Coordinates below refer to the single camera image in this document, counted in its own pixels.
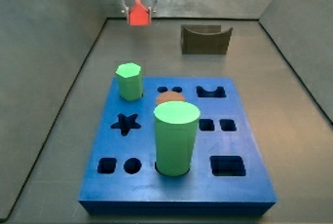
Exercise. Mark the silver gripper finger with screw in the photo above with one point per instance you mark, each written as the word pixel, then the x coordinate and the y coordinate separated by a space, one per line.
pixel 123 7

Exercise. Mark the green hexagonal peg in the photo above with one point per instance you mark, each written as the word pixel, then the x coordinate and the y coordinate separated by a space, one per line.
pixel 129 79

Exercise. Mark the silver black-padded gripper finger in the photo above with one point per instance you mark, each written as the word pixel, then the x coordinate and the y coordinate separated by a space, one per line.
pixel 152 7

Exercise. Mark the tall green cylinder peg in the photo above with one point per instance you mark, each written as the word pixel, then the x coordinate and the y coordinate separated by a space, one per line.
pixel 176 120

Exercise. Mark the blue shape-sorter block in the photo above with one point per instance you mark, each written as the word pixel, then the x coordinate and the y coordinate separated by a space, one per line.
pixel 227 181

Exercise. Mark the brown cylinder peg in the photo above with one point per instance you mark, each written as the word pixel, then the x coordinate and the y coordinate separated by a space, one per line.
pixel 168 96

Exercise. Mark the black curved fixture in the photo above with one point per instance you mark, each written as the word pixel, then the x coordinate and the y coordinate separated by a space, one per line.
pixel 203 39

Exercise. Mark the red three-prong object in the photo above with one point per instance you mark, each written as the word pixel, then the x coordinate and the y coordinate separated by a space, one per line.
pixel 137 14

